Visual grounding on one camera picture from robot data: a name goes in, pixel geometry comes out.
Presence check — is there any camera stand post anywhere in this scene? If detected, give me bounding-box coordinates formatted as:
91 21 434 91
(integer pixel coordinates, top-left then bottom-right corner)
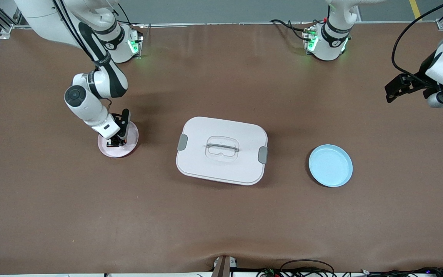
211 255 238 277

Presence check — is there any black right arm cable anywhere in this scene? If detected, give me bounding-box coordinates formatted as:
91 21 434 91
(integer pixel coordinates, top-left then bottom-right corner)
52 0 113 113

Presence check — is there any black cable bundle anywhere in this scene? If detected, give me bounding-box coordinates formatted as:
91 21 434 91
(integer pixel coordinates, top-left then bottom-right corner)
364 267 443 277

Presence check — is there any black cable loop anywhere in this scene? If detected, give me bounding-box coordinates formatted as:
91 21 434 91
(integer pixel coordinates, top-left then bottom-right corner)
280 260 335 277

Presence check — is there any silver table edge rail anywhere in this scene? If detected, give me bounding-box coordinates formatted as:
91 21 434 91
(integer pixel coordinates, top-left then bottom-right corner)
12 21 443 29

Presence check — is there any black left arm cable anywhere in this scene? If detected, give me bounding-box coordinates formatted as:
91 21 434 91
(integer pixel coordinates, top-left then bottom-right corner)
392 0 443 88

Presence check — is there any brown table mat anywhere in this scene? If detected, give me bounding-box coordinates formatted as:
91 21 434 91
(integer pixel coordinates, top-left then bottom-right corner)
0 22 443 274

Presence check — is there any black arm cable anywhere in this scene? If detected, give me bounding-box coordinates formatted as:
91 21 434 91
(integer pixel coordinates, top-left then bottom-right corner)
392 0 443 88
52 0 113 113

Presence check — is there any black base cable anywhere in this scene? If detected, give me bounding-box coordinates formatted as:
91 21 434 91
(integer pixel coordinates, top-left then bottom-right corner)
271 18 314 41
116 4 145 27

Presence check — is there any pink round plate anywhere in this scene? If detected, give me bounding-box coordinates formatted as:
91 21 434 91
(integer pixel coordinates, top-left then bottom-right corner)
98 120 139 158

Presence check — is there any white lidded storage box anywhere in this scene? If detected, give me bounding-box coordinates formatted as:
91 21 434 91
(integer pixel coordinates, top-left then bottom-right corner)
176 117 268 186

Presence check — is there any black left base cable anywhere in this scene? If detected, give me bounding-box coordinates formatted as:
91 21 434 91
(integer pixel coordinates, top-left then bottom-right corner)
271 18 314 41

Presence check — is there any light blue round plate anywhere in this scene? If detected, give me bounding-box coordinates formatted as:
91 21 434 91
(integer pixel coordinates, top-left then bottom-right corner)
308 144 353 188

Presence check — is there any black right base cable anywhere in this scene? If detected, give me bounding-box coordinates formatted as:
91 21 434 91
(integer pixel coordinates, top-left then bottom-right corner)
116 4 145 27

